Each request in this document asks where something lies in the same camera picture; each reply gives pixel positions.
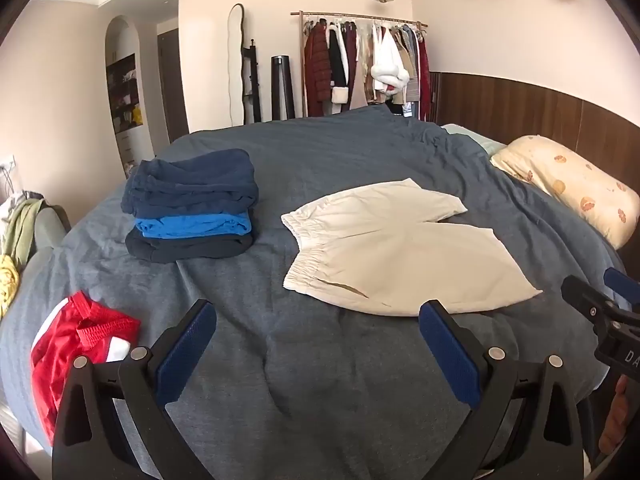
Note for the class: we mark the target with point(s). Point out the folded bright blue garment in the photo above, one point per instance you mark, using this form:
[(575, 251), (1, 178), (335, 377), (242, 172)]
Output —
[(190, 226)]

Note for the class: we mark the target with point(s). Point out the blue white box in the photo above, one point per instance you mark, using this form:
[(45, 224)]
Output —
[(407, 109)]

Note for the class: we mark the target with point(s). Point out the person's right hand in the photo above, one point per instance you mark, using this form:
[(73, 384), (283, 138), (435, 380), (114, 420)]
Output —
[(616, 415)]

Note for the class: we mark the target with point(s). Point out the wall socket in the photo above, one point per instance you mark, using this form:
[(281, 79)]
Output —
[(7, 165)]

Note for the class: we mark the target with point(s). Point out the yellow cloth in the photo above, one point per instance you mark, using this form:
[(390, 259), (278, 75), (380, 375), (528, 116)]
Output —
[(7, 280)]

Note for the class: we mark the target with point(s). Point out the light green pillow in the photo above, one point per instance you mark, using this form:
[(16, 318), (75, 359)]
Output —
[(467, 132)]

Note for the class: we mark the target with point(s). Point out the grey chair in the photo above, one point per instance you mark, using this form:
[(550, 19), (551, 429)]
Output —
[(47, 230)]

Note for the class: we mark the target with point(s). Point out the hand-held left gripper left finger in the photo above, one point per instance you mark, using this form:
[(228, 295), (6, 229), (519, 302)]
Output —
[(185, 355)]

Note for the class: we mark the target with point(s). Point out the row of hanging clothes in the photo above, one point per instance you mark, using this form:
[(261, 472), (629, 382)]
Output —
[(320, 60)]

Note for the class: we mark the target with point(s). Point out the wooden headboard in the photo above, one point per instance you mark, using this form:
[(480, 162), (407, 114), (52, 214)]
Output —
[(525, 105)]

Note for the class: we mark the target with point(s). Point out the blue-grey blanket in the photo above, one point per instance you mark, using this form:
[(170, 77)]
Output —
[(310, 385)]

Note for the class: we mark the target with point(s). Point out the folded black garment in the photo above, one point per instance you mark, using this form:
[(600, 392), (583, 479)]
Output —
[(190, 249)]

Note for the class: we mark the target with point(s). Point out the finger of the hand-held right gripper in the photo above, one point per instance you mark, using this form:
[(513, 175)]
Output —
[(622, 285), (582, 297)]

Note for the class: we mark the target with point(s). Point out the folded navy garment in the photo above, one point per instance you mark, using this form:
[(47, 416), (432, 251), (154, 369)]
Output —
[(190, 185)]

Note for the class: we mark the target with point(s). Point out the wavy wall mirror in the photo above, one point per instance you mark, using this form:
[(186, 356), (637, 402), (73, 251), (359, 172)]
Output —
[(235, 60)]

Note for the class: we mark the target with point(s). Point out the black ladder rack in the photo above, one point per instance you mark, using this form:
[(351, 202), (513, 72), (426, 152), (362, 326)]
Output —
[(252, 85)]

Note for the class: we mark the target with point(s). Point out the black tower fan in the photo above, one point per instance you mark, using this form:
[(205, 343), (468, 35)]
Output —
[(282, 90)]

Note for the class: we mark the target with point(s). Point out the red white shorts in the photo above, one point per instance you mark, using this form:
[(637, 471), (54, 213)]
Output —
[(60, 345)]

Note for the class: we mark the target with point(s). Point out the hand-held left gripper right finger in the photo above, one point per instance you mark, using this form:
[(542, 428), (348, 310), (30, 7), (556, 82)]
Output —
[(450, 360)]

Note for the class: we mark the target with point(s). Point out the dark wooden door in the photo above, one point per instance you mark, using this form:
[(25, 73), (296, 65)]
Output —
[(172, 80)]

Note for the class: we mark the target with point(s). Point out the green cloth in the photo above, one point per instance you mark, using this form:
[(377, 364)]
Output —
[(22, 230)]

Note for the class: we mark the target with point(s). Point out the beige pants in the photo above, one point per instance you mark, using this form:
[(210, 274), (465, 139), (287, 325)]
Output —
[(400, 260)]

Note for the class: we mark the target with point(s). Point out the wooden clothes rack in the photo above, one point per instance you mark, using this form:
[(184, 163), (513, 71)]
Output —
[(350, 16)]

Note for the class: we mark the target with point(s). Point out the cream floral pillow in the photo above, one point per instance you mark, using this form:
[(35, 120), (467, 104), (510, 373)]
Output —
[(575, 185)]

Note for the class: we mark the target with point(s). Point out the arched wall shelf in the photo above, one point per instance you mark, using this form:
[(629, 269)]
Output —
[(125, 90)]

